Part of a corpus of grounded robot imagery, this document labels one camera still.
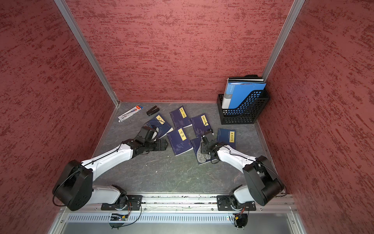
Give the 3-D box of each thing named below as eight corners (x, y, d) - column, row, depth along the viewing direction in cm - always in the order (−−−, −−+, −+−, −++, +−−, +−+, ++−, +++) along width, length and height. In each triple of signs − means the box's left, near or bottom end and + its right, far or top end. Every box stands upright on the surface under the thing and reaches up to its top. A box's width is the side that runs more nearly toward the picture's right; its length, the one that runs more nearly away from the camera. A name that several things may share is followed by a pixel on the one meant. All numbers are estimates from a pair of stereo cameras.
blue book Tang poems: (176, 130, 106) (176, 128, 103) (169, 112, 117) (168, 109, 115) (191, 125, 109) (191, 123, 106) (183, 108, 120) (183, 105, 118)
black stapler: (149, 117, 114) (148, 115, 112) (146, 113, 116) (145, 111, 114) (160, 110, 118) (159, 108, 116) (156, 107, 121) (156, 105, 119)
